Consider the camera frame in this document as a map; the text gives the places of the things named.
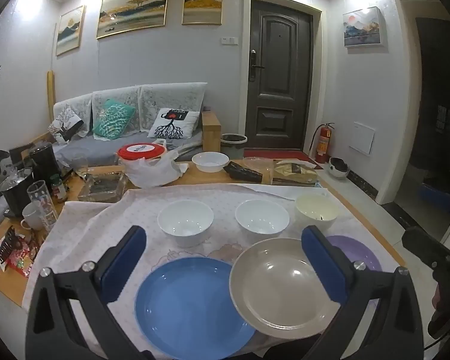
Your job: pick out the teal leaf cushion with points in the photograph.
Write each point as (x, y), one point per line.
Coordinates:
(112, 120)

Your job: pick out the white lace sofa cover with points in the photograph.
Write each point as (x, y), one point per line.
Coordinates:
(153, 99)

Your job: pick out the small mountain painting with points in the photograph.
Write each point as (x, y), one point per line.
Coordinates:
(70, 32)

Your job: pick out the black patterned pouch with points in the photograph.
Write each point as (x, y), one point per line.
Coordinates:
(243, 173)

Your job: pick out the red door mat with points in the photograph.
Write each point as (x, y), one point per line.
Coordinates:
(285, 154)

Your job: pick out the wooden sofa armrest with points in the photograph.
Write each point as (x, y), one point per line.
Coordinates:
(211, 131)

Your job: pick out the cream bowl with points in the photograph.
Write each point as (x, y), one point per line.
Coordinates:
(317, 210)

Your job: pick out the black electric kettle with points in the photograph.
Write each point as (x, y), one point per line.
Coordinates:
(45, 163)
(17, 193)

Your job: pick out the white light switch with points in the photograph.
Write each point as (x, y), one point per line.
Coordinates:
(228, 40)

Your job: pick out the small white plastic bowl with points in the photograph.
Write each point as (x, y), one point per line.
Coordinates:
(210, 161)

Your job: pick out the white ceramic bowl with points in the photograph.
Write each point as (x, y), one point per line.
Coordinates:
(262, 219)
(185, 221)

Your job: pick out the purple plate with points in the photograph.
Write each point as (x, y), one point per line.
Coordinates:
(360, 251)

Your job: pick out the wide golden tree painting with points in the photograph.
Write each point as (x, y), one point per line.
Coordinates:
(133, 11)

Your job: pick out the red fire extinguisher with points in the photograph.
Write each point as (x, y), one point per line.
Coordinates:
(324, 142)

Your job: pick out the blue packet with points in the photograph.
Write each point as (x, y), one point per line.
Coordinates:
(318, 184)

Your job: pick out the grey trash bin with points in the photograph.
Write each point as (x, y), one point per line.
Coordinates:
(232, 144)

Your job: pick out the white mug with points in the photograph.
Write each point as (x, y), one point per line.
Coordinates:
(32, 216)

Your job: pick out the clear glass tumbler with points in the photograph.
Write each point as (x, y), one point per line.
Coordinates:
(42, 200)

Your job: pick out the red snack packets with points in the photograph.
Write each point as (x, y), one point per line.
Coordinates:
(17, 257)

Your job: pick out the dark room window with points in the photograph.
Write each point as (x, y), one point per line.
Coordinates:
(445, 120)

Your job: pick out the blue mountain canvas picture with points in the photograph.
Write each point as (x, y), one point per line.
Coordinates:
(362, 27)

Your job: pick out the dark brown door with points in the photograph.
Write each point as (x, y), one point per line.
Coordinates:
(281, 82)

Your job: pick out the white wall panel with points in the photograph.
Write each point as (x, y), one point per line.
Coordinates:
(363, 137)

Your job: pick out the red lidded container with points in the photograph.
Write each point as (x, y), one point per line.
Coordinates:
(141, 152)

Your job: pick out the white tree print cushion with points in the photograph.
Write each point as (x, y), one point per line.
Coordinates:
(172, 123)

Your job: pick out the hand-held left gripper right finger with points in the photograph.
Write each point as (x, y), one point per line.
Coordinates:
(320, 262)

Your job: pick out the glass ashtray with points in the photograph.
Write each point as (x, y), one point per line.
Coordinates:
(103, 188)

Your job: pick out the white black helmet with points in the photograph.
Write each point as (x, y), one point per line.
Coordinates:
(339, 167)

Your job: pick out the black white print cushion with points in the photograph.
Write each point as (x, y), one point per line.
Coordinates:
(64, 123)

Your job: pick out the white dotted tablecloth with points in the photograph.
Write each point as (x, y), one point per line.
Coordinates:
(97, 225)

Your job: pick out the yellow pole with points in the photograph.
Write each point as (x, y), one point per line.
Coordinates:
(50, 93)

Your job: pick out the beige plate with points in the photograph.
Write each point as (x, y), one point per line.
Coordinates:
(285, 288)

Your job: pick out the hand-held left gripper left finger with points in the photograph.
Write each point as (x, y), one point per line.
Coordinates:
(125, 258)

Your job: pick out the white plastic bag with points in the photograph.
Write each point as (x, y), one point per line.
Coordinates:
(153, 174)

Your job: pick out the blue plate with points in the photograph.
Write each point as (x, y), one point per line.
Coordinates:
(180, 307)

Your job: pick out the tall golden tree painting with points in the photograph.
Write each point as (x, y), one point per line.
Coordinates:
(202, 3)

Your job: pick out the wine glass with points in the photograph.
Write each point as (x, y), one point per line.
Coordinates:
(80, 165)

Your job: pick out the black white device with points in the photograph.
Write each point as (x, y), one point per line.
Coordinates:
(5, 163)

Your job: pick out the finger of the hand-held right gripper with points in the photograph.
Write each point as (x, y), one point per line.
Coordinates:
(427, 249)
(437, 197)

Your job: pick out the small spice bottle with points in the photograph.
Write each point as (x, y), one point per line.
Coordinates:
(59, 189)

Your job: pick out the gold tissue box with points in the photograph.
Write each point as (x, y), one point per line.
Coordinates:
(294, 174)

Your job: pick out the grey sofa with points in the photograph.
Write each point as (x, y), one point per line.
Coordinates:
(93, 150)

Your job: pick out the clear plastic lid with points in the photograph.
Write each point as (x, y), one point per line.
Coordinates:
(260, 163)

